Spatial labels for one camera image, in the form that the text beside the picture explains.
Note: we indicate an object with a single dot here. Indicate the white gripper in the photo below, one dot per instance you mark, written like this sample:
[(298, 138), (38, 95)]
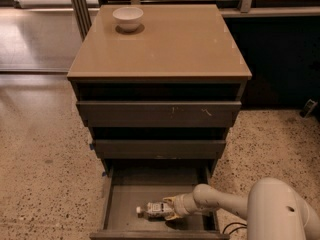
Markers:
[(181, 205)]

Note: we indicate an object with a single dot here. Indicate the clear plastic bottle blue label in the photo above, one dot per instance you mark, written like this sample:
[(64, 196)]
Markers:
[(154, 210)]

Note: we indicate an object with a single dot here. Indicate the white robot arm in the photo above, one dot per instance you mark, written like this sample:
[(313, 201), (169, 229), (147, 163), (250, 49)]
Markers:
[(273, 210)]

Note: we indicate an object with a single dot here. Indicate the open bottom grey drawer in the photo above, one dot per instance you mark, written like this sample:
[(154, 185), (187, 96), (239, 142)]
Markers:
[(130, 188)]

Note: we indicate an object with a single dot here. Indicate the middle grey drawer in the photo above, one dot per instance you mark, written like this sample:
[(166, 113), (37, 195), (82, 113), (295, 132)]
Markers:
[(159, 149)]

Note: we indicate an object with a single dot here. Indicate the brown drawer cabinet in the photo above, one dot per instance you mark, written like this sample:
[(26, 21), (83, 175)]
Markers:
[(179, 53)]

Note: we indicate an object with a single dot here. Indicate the top grey drawer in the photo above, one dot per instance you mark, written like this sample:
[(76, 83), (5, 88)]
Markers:
[(159, 114)]

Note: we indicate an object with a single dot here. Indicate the small dark floor object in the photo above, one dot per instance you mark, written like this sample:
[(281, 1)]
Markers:
[(308, 108)]

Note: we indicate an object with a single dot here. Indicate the white ceramic bowl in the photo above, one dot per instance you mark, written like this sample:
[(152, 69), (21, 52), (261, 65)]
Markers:
[(128, 18)]

